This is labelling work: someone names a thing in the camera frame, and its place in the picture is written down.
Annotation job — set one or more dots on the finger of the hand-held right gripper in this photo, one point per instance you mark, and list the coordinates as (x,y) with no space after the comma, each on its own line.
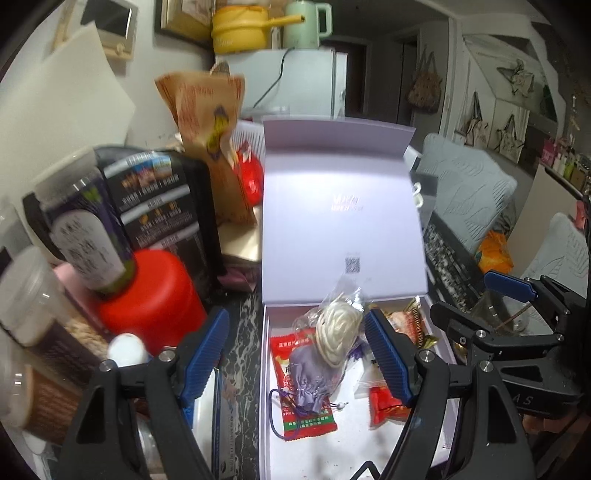
(461,330)
(508,282)

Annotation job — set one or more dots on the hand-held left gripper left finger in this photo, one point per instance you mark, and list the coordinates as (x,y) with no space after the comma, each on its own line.
(205,360)

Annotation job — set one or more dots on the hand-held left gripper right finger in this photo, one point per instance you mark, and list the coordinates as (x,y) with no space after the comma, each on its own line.
(390,360)

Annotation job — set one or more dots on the brown green snack packet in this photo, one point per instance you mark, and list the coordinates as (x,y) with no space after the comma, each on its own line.
(406,323)

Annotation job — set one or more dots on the red gold pouch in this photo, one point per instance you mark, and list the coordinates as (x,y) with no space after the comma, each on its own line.
(385,406)

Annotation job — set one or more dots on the white knitted ball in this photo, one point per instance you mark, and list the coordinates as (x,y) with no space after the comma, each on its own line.
(334,332)

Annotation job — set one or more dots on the red snack packet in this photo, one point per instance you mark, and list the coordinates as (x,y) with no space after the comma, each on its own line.
(286,355)

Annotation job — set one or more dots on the lavender gift box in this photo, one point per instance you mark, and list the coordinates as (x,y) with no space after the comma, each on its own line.
(341,207)

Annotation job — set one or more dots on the person's right hand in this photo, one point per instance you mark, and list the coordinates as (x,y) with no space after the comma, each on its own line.
(547,422)

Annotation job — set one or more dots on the glass mug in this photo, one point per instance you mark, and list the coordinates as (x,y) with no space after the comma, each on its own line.
(501,309)

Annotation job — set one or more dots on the orange bag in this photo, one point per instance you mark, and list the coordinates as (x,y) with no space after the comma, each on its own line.
(496,251)

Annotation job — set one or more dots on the metal spoon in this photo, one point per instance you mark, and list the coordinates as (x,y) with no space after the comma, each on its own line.
(515,318)

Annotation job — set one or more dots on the wide chair blue leaf cover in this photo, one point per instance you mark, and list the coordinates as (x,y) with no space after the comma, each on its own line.
(563,249)

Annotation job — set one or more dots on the blue white box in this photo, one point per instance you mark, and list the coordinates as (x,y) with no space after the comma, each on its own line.
(231,424)

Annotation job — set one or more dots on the white round cap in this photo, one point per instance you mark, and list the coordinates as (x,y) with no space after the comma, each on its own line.
(127,350)

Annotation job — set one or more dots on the red canister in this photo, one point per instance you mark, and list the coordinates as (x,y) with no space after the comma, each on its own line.
(152,295)

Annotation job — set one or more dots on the narrow chair blue leaf cover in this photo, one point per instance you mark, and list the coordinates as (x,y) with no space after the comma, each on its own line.
(466,184)

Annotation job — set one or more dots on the gold box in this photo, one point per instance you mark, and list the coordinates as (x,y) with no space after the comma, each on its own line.
(240,244)

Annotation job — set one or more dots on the silver box appliance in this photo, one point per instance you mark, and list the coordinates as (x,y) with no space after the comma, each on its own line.
(427,184)

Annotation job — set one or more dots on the group of bottles and jars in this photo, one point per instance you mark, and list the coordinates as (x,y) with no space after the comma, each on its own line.
(568,164)

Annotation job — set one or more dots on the canvas tote bag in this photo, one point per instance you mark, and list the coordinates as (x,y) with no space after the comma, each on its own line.
(512,138)
(475,124)

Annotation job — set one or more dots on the black printed box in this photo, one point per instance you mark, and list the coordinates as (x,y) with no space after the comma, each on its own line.
(157,207)

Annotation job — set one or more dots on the jar of brown grains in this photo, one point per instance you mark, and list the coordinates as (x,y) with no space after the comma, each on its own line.
(41,401)

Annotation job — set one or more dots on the clear jar purple label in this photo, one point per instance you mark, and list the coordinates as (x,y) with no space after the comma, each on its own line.
(87,230)

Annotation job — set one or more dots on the red white bag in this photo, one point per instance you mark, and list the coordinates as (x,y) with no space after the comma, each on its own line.
(249,177)

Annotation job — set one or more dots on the clear lidded cup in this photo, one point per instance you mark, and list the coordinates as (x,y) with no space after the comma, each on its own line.
(27,295)

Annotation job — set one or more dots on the hanging star canvas bag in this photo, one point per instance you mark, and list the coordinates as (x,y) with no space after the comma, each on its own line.
(517,81)

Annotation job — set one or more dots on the brown patterned tote bag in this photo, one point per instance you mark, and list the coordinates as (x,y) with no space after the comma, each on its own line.
(425,87)

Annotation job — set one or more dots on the white plastic basket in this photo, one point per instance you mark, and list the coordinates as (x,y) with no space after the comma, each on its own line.
(251,136)

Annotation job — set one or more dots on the brown printed paper bag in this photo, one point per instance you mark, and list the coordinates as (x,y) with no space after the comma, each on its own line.
(207,129)

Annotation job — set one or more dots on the white fridge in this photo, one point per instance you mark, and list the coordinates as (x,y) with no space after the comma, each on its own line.
(304,78)

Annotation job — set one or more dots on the white foam board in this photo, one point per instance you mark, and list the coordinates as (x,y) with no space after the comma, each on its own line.
(69,101)

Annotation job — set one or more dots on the green electric kettle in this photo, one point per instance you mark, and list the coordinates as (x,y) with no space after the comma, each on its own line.
(302,23)

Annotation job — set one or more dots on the yellow pot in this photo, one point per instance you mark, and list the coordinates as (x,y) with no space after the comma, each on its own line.
(235,30)

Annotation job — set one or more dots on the wooden framed mirror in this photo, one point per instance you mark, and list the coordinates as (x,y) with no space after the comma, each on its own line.
(106,27)

